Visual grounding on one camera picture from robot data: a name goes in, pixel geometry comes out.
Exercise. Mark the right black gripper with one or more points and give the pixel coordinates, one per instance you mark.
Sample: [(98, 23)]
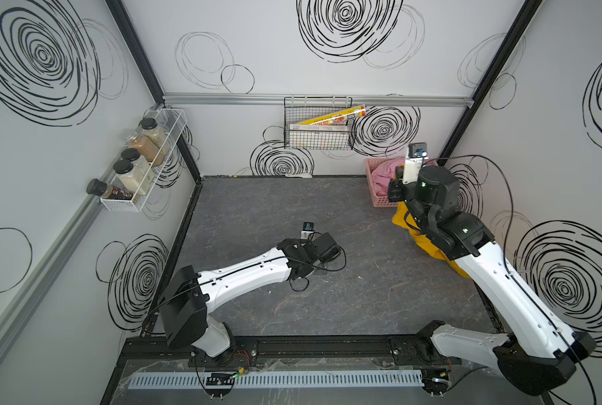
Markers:
[(393, 186)]

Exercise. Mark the yellow t-shirt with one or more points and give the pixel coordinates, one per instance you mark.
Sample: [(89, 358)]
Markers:
[(422, 238)]

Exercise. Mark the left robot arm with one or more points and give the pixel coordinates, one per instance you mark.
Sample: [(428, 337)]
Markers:
[(190, 297)]

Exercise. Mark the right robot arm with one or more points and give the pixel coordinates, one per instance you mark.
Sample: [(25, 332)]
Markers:
[(540, 352)]

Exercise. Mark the pink t-shirt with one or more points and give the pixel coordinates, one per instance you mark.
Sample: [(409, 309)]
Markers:
[(382, 174)]

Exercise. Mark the pink plastic basket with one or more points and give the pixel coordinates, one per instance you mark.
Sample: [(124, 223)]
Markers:
[(378, 202)]

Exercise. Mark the yellow foil box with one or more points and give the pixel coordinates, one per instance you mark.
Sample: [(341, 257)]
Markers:
[(337, 117)]

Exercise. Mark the white box in basket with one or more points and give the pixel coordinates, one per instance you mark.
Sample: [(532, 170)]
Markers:
[(318, 128)]

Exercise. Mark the spice jar white contents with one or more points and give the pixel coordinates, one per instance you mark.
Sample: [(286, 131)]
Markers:
[(139, 161)]

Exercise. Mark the spice jar brown contents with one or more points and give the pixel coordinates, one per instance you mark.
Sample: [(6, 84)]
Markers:
[(149, 139)]

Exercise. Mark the spice jar cream contents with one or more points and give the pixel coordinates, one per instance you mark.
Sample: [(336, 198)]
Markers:
[(133, 178)]

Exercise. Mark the small dark spice bottle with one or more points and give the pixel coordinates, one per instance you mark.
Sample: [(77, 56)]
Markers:
[(107, 191)]

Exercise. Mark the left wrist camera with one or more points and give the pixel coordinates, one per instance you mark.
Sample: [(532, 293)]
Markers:
[(308, 232)]

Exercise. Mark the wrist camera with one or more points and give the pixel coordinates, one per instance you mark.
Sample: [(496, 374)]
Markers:
[(308, 232), (415, 157)]

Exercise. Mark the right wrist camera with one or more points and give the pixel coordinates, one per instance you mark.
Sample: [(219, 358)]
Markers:
[(415, 157)]

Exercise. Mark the black wire basket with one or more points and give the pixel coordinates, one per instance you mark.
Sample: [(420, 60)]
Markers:
[(299, 109)]

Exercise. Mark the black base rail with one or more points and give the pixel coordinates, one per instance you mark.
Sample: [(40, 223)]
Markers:
[(256, 352)]

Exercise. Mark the grey slotted cable duct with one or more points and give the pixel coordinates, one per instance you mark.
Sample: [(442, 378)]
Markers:
[(278, 379)]

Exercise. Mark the clear wall shelf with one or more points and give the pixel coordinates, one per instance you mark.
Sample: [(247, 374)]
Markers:
[(173, 122)]

